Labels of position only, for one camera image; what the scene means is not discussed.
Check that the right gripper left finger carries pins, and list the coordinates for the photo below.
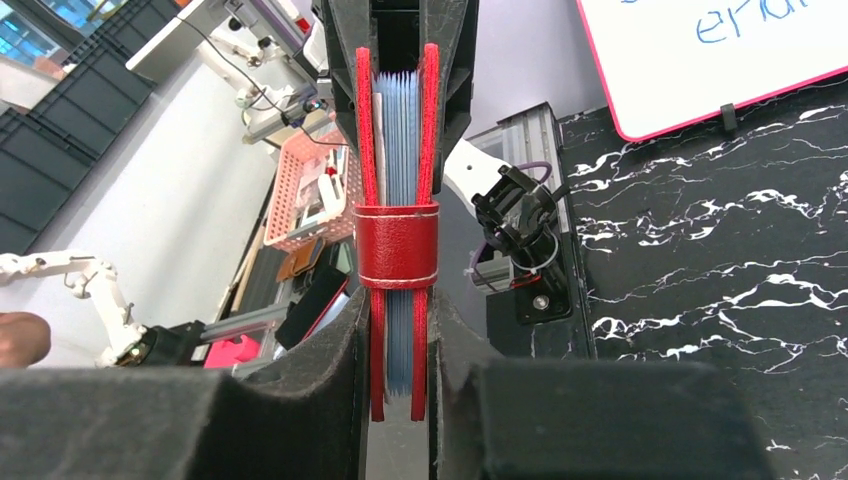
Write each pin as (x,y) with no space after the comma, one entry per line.
(302,416)

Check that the red perforated basket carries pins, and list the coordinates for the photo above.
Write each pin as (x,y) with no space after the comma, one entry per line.
(317,184)

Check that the red card holder wallet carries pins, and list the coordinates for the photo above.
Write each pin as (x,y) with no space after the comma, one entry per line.
(396,225)

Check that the pink framed whiteboard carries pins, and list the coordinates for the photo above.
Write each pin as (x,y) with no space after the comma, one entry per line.
(669,64)

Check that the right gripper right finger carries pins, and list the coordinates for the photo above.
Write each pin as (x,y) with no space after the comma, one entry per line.
(498,417)

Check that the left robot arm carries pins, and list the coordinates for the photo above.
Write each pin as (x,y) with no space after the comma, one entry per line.
(401,75)

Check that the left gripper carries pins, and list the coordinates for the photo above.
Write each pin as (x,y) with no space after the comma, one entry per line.
(396,33)

